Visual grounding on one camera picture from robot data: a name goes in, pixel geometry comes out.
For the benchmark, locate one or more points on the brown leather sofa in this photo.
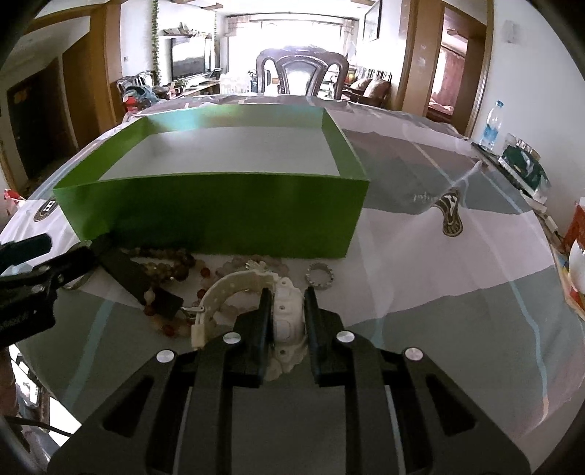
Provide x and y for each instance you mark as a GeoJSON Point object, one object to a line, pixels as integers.
{"type": "Point", "coordinates": [373, 92]}

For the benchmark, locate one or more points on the green cardboard box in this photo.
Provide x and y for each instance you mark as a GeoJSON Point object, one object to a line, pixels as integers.
{"type": "Point", "coordinates": [281, 180]}

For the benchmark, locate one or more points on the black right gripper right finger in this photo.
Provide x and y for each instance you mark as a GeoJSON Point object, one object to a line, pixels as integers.
{"type": "Point", "coordinates": [329, 358]}

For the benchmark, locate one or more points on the patterned grey white tablecloth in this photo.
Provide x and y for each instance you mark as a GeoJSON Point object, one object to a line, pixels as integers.
{"type": "Point", "coordinates": [487, 306]}

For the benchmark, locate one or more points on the red white package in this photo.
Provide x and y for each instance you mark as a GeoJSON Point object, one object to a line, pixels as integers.
{"type": "Point", "coordinates": [570, 262]}

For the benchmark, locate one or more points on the dark wooden chair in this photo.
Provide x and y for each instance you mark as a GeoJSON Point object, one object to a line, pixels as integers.
{"type": "Point", "coordinates": [301, 71]}

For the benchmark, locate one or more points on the clear plastic water bottle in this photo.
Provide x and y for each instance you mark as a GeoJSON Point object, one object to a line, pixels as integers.
{"type": "Point", "coordinates": [492, 127]}

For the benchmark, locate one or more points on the black television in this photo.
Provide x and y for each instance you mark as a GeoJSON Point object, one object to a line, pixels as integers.
{"type": "Point", "coordinates": [187, 57]}

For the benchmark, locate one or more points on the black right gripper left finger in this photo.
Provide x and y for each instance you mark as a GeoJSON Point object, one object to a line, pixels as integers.
{"type": "Point", "coordinates": [251, 354]}

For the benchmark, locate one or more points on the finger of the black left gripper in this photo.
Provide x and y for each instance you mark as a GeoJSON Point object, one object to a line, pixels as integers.
{"type": "Point", "coordinates": [132, 276]}

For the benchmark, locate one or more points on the white plastic wristwatch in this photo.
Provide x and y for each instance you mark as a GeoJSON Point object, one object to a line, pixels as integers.
{"type": "Point", "coordinates": [239, 293]}

